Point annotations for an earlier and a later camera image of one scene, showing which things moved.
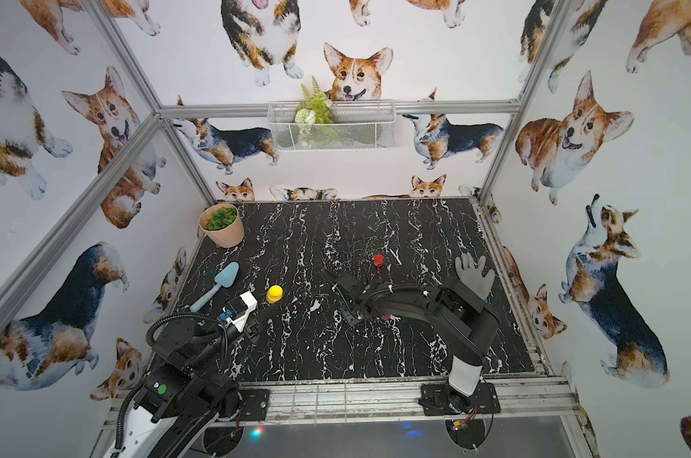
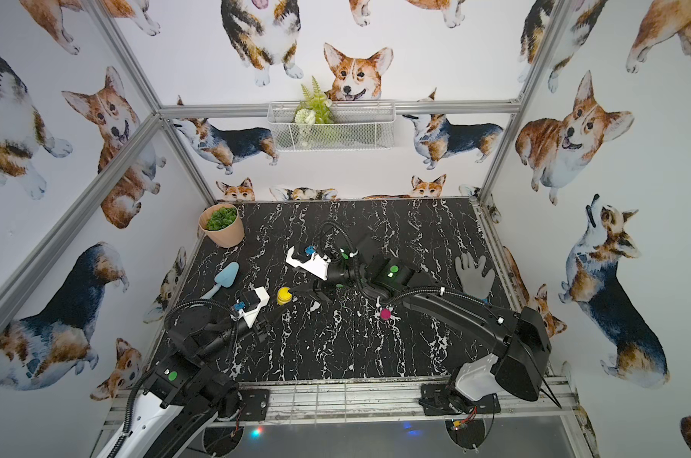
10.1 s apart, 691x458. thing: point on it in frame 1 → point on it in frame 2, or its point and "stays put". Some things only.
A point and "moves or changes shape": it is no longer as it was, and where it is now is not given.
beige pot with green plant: [222, 223] stays put
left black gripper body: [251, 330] → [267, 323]
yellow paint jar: [274, 294] moves or changes shape
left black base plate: [256, 403] stays put
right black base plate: [437, 399] stays put
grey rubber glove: [472, 275] stays put
